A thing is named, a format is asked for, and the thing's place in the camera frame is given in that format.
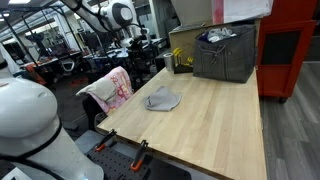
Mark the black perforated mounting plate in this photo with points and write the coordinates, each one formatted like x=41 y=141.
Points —
x=117 y=166

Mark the grey cloth under towel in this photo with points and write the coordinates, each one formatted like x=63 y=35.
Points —
x=163 y=99

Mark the white towel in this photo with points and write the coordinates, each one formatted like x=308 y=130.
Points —
x=103 y=88

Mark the red metal cabinet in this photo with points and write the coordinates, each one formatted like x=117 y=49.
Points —
x=284 y=39

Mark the black office chair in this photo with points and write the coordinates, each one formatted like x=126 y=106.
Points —
x=92 y=109

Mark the orange black clamp far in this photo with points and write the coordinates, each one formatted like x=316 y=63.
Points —
x=139 y=157

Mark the yellow flowers in black tray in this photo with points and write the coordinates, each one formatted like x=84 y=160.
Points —
x=183 y=66

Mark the white clothes in basket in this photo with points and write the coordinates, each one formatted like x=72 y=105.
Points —
x=218 y=34

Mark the dark grey fabric basket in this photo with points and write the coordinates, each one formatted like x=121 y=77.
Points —
x=231 y=59

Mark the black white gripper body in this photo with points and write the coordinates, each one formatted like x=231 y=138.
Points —
x=132 y=34

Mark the pink patterned jersey blanket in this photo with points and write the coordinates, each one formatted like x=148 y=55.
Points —
x=124 y=91

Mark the orange black clamp near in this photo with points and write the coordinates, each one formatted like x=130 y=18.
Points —
x=100 y=146

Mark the cardboard box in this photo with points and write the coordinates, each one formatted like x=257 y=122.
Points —
x=184 y=36

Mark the orange black clamp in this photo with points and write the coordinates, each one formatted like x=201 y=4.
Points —
x=139 y=157
x=100 y=146

